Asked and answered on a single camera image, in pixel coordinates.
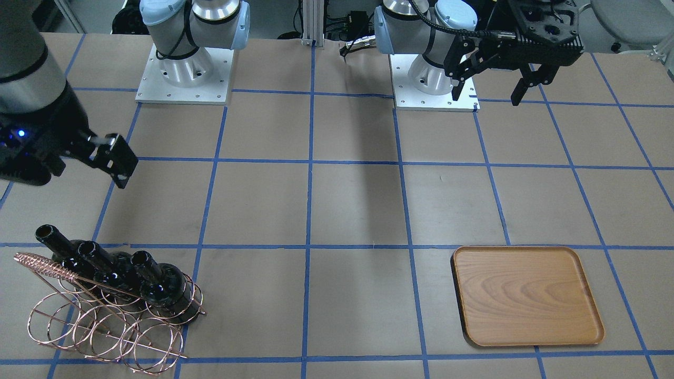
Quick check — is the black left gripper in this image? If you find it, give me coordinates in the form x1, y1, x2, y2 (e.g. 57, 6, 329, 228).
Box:
443, 1, 583, 106

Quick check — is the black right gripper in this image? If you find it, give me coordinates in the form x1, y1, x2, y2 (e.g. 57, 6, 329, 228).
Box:
1, 83, 138, 189

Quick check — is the dark wine bottle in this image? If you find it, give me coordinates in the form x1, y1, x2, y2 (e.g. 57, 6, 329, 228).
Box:
132, 250, 185, 309
77, 241, 141, 302
35, 225, 83, 271

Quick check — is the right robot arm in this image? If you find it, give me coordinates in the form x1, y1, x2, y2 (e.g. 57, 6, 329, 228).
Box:
1, 1, 138, 188

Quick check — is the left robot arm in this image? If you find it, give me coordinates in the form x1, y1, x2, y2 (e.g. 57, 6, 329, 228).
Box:
373, 1, 584, 106

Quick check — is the wooden tray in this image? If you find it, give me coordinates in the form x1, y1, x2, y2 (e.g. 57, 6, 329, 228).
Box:
451, 246, 605, 347

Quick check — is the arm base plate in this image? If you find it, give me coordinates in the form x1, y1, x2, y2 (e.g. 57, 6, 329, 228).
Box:
135, 46, 235, 105
389, 54, 481, 112

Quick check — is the copper wire bottle basket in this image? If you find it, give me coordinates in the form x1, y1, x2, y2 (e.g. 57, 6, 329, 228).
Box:
14, 252, 187, 376

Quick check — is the aluminium frame post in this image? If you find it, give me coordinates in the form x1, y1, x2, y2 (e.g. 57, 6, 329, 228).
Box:
301, 0, 325, 49

